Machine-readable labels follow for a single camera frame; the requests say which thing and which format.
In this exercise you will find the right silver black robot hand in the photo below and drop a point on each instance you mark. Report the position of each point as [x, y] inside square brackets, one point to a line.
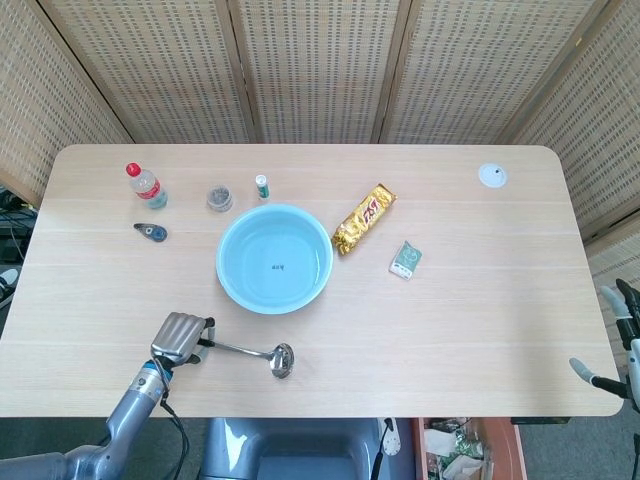
[631, 345]

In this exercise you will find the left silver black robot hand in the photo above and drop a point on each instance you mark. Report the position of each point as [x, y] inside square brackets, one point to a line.
[177, 337]

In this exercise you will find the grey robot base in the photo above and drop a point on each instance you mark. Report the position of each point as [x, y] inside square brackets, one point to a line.
[290, 450]

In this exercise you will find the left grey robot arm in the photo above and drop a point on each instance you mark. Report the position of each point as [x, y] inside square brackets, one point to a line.
[100, 440]

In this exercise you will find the light blue bowl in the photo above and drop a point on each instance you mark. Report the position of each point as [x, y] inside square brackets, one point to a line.
[274, 259]

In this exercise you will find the grey blue correction tape dispenser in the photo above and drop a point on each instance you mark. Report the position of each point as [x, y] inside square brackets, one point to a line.
[151, 232]

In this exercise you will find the small clear round jar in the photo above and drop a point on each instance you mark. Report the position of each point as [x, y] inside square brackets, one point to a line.
[220, 198]

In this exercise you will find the clear bottle with red cap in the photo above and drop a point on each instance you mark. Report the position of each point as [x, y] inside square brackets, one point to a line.
[147, 189]

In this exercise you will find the small white green tube bottle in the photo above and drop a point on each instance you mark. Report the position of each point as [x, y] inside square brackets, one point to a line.
[262, 187]

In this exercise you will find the red-brown box with clutter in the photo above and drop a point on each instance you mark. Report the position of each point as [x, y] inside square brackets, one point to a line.
[465, 450]

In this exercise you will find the gold snack package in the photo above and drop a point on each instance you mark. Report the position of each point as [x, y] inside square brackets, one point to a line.
[363, 219]

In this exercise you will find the green white tissue packet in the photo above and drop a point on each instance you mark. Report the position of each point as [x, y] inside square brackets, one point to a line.
[406, 260]

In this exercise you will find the bamboo folding screen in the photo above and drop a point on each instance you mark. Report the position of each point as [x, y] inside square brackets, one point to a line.
[320, 70]

